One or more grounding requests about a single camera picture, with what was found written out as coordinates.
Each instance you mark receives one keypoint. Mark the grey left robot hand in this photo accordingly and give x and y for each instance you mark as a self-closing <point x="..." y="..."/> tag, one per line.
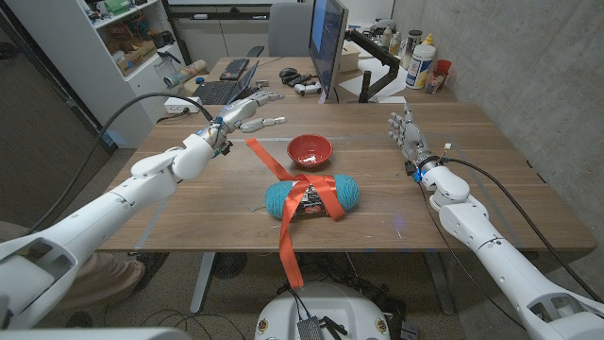
<point x="236" y="115"/>

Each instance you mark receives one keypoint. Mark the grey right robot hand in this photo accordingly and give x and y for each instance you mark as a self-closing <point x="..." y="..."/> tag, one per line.
<point x="413" y="141"/>

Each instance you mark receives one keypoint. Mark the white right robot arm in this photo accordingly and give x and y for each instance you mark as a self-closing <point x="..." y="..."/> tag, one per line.
<point x="495" y="255"/>

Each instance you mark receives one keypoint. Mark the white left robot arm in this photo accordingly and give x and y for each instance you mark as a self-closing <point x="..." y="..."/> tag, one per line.
<point x="94" y="217"/>

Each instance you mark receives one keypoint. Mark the red bowl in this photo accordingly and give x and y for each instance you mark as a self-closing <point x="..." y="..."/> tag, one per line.
<point x="309" y="148"/>

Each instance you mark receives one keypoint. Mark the teal yarn skein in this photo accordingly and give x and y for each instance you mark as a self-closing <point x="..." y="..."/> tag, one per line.
<point x="347" y="191"/>

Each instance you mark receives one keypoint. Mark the orange ribbon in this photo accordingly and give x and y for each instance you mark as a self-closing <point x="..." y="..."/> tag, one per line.
<point x="288" y="250"/>

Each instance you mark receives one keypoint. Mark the dark laptop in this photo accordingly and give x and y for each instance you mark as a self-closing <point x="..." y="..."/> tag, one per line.
<point x="214" y="90"/>

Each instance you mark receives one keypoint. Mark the black keyboard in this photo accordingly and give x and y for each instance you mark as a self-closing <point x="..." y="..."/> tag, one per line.
<point x="234" y="69"/>

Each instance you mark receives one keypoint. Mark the white power strip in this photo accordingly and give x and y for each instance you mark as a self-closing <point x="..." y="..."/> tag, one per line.
<point x="177" y="106"/>

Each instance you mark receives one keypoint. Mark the white paper sheet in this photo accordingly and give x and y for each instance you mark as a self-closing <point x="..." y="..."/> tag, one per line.
<point x="394" y="82"/>

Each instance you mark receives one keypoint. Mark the clear glass cup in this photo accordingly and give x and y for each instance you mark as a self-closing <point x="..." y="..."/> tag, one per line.
<point x="434" y="82"/>

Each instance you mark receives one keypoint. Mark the rolled paper tube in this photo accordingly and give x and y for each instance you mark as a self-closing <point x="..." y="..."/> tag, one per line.
<point x="186" y="73"/>

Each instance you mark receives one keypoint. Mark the black computer mouse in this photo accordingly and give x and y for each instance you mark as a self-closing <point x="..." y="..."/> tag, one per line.
<point x="288" y="73"/>

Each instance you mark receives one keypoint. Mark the black remote control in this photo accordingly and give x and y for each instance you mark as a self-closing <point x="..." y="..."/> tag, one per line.
<point x="299" y="79"/>

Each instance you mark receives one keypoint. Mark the white canister blue label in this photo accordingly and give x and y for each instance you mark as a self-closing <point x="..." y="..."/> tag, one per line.
<point x="419" y="66"/>

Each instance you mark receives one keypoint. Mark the white game controller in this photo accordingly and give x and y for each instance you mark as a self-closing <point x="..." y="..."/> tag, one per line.
<point x="307" y="88"/>

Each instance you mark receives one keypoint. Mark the white low cabinet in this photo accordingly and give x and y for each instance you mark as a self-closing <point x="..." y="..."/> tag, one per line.
<point x="222" y="38"/>

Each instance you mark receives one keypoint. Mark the dark lid jar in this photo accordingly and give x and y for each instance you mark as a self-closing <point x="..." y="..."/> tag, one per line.
<point x="411" y="45"/>

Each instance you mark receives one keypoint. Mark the grey office chair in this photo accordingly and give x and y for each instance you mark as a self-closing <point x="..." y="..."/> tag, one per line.
<point x="290" y="28"/>

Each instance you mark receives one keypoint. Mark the yellow cap bottle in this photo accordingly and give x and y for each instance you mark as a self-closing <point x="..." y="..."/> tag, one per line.
<point x="428" y="39"/>

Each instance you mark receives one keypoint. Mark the light wooden box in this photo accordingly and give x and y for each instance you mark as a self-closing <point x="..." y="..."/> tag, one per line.
<point x="350" y="56"/>

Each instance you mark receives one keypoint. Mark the cardboard box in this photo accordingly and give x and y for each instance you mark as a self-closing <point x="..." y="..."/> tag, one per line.
<point x="134" y="56"/>

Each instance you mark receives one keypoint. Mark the black computer monitor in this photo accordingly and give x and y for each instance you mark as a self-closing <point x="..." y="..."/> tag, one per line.
<point x="325" y="38"/>

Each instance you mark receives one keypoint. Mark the white shelf unit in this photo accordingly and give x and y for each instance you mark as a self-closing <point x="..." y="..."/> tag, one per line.
<point x="118" y="71"/>

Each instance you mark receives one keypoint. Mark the grey table leg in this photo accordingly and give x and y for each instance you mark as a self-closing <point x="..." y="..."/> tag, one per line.
<point x="440" y="283"/>
<point x="202" y="283"/>

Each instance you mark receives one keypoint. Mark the black round fan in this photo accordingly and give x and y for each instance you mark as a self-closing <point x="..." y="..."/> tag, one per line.
<point x="229" y="265"/>

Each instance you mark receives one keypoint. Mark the green box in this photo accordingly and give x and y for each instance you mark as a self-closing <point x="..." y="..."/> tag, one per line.
<point x="117" y="5"/>

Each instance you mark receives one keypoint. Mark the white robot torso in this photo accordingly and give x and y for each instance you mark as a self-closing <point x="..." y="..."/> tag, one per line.
<point x="340" y="307"/>

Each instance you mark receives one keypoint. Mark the person leg beige trousers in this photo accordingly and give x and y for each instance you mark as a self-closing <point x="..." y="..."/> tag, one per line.
<point x="104" y="278"/>

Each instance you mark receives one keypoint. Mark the grey finned electronics module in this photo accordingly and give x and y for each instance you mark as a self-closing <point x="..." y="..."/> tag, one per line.
<point x="310" y="329"/>

